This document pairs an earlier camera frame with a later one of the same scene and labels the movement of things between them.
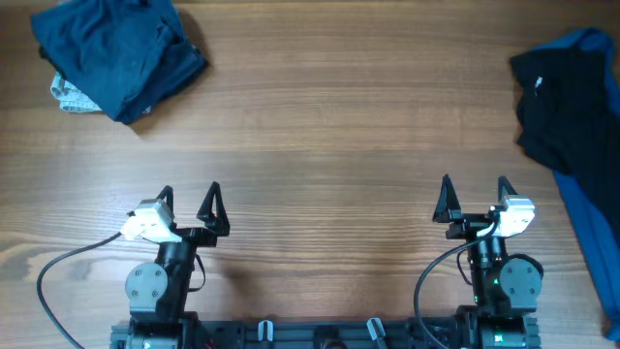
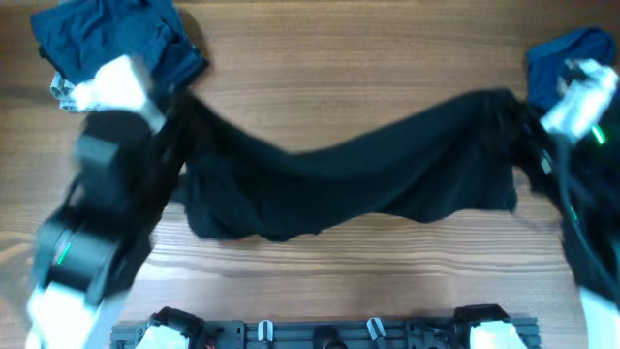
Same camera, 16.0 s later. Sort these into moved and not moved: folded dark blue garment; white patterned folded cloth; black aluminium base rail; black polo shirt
Moved: black polo shirt
Not moved: black aluminium base rail; white patterned folded cloth; folded dark blue garment
